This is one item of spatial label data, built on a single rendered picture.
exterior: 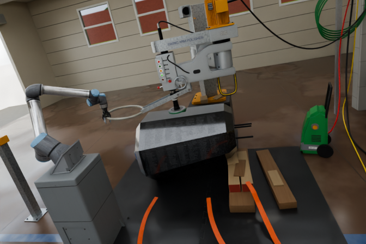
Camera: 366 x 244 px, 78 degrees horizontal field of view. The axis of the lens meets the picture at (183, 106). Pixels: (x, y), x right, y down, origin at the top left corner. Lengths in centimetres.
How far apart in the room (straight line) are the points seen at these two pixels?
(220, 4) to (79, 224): 242
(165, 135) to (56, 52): 882
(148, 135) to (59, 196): 105
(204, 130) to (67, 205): 144
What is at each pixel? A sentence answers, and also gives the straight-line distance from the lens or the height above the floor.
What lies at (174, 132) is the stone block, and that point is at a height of 72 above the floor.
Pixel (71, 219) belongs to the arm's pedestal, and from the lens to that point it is 236.
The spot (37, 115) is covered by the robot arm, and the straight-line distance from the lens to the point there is 255.
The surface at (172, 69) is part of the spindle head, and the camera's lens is 258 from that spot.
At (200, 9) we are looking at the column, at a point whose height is 198.
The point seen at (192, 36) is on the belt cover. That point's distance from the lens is 255.
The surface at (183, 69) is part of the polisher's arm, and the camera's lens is 259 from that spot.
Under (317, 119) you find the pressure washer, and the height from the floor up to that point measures 49.
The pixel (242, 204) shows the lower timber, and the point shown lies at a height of 10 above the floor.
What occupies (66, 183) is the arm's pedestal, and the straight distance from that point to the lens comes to 211.
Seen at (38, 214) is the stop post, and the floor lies 1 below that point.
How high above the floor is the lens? 176
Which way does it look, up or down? 18 degrees down
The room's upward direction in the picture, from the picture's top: 12 degrees counter-clockwise
